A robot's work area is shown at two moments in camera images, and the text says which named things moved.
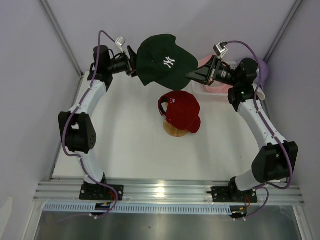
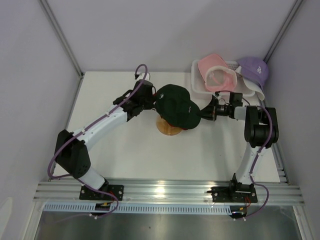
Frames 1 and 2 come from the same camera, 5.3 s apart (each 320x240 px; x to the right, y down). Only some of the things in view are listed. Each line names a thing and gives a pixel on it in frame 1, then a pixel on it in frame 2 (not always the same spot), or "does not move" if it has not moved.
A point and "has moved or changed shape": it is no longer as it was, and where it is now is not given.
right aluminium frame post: x=288 y=21 does not move
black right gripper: x=207 y=73 → x=210 y=112
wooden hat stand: x=172 y=131 has moved or changed shape
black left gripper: x=132 y=63 → x=150 y=105
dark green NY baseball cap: x=160 y=60 → x=173 y=104
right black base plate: x=227 y=194 does not move
